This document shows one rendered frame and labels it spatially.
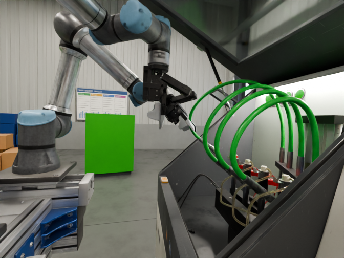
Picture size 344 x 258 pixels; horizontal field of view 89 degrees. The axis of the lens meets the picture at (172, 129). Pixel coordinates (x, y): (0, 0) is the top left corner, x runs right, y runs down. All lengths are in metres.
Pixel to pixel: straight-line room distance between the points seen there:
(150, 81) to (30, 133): 0.47
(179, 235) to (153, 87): 0.44
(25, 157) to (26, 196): 0.14
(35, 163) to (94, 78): 6.51
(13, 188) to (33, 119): 0.25
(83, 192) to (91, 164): 3.10
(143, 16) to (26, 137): 0.58
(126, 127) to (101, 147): 0.63
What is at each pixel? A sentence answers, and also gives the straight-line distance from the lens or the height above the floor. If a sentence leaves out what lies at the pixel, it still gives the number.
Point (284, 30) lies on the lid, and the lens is 0.80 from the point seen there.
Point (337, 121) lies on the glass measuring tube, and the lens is 0.75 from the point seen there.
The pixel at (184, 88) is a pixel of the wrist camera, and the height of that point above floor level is 1.36.
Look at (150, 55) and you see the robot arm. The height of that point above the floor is 1.46.
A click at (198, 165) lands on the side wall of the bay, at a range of 1.00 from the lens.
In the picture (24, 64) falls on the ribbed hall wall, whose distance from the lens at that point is 7.92.
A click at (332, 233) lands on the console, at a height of 1.07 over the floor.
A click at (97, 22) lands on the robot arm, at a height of 1.52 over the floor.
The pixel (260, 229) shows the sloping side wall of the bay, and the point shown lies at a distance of 0.39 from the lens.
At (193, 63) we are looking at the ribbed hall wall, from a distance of 7.84.
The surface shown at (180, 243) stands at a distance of 0.52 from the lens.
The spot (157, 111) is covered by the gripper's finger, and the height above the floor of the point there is 1.28.
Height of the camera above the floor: 1.26
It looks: 3 degrees down
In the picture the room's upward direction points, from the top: 2 degrees clockwise
